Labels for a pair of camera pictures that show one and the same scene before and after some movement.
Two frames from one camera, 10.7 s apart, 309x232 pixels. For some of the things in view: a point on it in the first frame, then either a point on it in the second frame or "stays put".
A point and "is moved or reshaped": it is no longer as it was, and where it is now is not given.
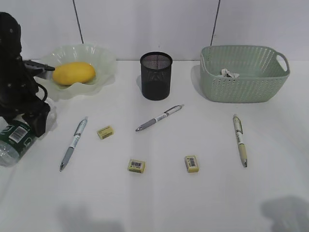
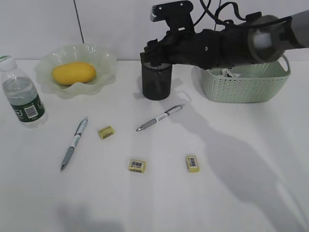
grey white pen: [171, 110] stays put
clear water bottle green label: [17, 136] is moved or reshaped
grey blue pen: [78, 132] stays put
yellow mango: [67, 73] stays put
